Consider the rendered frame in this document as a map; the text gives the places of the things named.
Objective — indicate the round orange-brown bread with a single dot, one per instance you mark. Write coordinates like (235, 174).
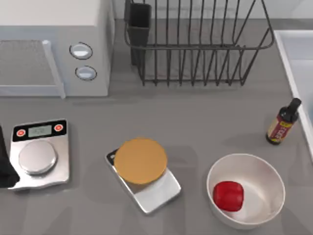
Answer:
(140, 160)

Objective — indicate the silver flat kitchen scale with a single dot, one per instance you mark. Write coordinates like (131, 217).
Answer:
(156, 193)

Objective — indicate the microwave knob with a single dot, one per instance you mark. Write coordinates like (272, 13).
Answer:
(81, 50)
(85, 73)

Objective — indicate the black cutlery holder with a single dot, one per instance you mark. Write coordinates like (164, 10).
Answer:
(138, 22)

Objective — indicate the pale microwave oven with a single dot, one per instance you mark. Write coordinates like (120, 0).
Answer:
(80, 49)

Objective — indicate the red bell pepper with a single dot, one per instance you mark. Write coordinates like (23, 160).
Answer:
(228, 195)

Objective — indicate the white bowl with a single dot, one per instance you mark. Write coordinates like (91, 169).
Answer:
(259, 176)

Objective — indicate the silver scale with display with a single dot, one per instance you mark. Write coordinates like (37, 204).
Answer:
(40, 156)

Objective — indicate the dark sauce bottle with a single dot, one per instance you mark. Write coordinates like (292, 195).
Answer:
(281, 124)

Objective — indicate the microwave door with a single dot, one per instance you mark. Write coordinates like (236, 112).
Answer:
(27, 66)

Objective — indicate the white sink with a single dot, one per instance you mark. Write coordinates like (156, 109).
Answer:
(297, 73)

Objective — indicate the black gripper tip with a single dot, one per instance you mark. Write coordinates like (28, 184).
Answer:
(5, 166)

